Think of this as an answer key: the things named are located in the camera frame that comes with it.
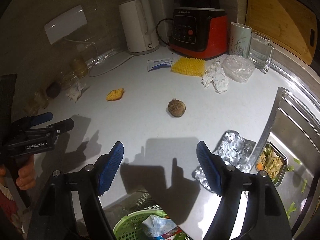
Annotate silver foil blister pack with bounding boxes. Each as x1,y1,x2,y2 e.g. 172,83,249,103
191,129,257,193

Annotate green plastic trash basket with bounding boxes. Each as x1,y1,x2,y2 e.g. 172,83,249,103
113,209,191,239

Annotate person's left hand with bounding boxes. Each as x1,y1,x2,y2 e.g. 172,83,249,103
16,155,36,191

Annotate small crumpled white tissue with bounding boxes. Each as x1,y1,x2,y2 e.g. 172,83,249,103
66,81,86,103

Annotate yellow peel piece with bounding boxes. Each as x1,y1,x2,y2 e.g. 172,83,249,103
106,88,124,101

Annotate glass jars cluster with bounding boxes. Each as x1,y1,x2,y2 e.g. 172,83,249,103
24,57,97,116

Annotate metal tray with food scraps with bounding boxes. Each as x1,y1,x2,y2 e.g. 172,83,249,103
255,142,287,187

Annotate blue white carton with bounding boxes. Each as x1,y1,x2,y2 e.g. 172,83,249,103
140,215,178,239

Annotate crumpled white paper tissue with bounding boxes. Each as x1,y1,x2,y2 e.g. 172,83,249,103
202,60,229,94

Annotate red snack wrapper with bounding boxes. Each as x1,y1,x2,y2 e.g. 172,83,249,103
162,229,187,240

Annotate green vegetable scraps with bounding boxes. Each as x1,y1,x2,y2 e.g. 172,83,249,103
286,157,309,222

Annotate yellow bristle scrub brush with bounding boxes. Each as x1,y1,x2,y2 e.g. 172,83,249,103
171,57,205,77

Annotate clear plastic bag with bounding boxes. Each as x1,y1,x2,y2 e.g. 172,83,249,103
222,55,255,83

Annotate stainless steel sink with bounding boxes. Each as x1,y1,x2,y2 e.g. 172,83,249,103
253,87,319,239

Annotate blue white paper packet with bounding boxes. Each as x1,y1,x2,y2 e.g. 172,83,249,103
146,58,173,72

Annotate white electric kettle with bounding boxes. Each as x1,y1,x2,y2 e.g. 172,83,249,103
119,0,159,55

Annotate clear glass mug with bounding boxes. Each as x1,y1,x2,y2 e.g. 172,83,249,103
248,32,274,74

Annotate white ceramic cup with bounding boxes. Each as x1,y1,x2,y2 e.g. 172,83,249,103
229,22,252,58

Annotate red black blender base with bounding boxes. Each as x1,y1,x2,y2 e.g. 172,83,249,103
169,0,228,60

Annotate wooden cutting board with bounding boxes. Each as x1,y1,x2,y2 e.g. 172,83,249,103
246,0,318,65

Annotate white wall socket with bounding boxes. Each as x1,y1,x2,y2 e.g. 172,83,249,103
44,5,87,45

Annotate black power cable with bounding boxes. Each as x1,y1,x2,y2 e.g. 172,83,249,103
156,18,175,46

